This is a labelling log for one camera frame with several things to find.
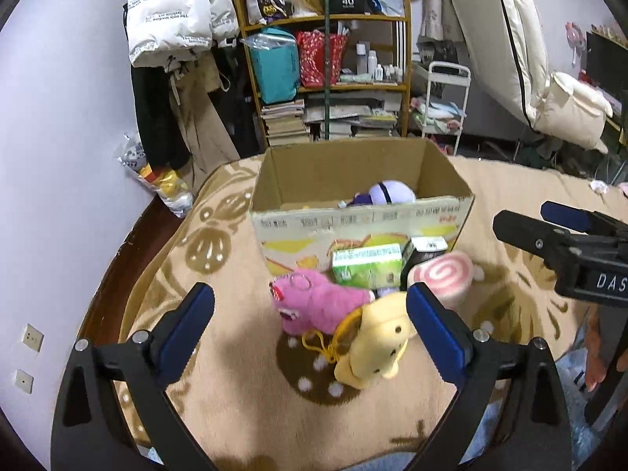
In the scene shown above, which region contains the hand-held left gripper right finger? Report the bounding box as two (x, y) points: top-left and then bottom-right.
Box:
(405, 282), (572, 471)

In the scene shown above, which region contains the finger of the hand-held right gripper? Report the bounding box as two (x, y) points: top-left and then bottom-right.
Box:
(540, 201), (628, 236)
(493, 210), (565, 266)

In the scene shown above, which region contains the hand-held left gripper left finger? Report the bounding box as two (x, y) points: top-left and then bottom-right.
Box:
(50, 282), (219, 471)

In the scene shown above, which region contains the pink swirl roll plush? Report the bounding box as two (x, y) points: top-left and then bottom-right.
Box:
(407, 250), (484, 307)

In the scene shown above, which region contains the yellow plush dog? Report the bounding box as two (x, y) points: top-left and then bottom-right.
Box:
(334, 292), (418, 391)

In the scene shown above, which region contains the green tissue pack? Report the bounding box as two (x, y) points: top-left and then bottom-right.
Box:
(331, 244), (404, 289)

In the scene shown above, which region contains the pink plush bear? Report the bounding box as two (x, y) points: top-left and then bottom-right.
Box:
(270, 271), (376, 337)

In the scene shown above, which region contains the printed cardboard box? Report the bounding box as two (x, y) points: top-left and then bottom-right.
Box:
(250, 137), (476, 280)

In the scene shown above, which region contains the person's right hand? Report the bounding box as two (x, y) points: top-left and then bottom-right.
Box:
(584, 311), (612, 393)

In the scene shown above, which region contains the pile of dark clothes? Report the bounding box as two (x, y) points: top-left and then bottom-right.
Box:
(515, 132), (614, 177)

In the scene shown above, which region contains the black carton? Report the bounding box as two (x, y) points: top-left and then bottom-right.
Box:
(401, 236), (449, 290)

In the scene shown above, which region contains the cream cushion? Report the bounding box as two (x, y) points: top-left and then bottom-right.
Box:
(532, 71), (614, 153)

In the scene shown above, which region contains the round purple plush toy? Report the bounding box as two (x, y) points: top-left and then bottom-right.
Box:
(351, 180), (417, 207)

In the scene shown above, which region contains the plastic bag of plush toys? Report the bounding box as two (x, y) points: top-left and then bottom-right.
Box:
(118, 132), (194, 219)

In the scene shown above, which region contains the white trolley cart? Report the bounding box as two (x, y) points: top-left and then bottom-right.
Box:
(411, 61), (472, 155)

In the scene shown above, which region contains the cream folded mattress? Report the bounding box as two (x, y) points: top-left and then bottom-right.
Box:
(439, 0), (555, 131)

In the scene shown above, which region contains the pile of magazines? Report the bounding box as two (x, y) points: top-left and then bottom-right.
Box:
(303, 93), (400, 141)

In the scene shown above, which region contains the beige coat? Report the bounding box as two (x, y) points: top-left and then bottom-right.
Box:
(167, 51), (241, 192)

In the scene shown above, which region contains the black hanging garment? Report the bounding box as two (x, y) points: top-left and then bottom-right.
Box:
(131, 64), (192, 170)

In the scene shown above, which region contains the stack of books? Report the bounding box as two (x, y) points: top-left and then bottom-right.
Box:
(260, 99), (311, 147)

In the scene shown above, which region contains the row of cosmetic bottles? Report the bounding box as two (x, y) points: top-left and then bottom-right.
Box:
(353, 42), (405, 84)

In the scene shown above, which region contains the black hanging bag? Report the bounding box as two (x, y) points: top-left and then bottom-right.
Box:
(211, 44), (268, 158)

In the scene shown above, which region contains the floral curtain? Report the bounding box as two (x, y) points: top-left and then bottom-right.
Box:
(397, 0), (462, 40)

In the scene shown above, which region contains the wooden shelf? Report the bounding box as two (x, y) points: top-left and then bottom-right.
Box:
(232, 0), (412, 145)

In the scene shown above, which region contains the green pole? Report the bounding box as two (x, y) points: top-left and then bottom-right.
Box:
(321, 0), (330, 142)

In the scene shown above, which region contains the red gift bag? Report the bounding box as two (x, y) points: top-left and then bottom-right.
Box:
(296, 31), (348, 88)

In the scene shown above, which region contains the teal bag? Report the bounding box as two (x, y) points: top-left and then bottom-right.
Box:
(240, 27), (301, 105)

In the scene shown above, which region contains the white puffer jacket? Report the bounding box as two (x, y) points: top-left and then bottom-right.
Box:
(126, 0), (241, 68)

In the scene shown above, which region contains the pink wall ornament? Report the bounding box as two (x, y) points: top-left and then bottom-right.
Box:
(564, 22), (587, 64)

